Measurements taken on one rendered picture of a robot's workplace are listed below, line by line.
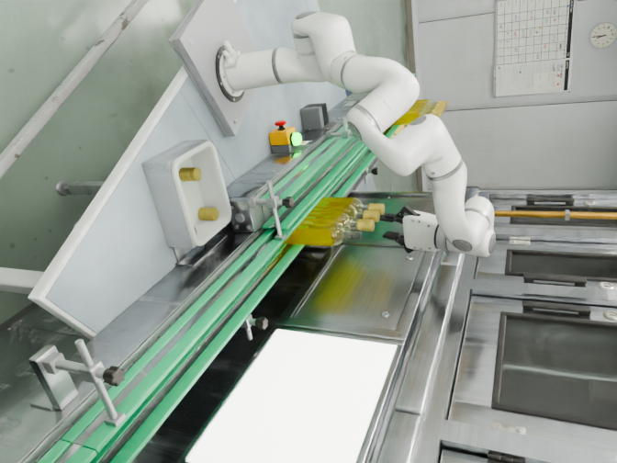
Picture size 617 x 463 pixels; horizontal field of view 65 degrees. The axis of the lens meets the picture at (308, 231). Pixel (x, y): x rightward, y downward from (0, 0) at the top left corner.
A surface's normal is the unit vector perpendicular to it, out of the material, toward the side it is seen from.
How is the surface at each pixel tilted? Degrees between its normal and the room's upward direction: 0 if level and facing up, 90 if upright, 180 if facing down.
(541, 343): 90
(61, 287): 0
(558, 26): 90
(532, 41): 90
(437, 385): 90
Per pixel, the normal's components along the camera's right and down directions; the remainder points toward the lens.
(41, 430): -0.16, -0.89
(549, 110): -0.38, 0.46
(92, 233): 0.91, 0.04
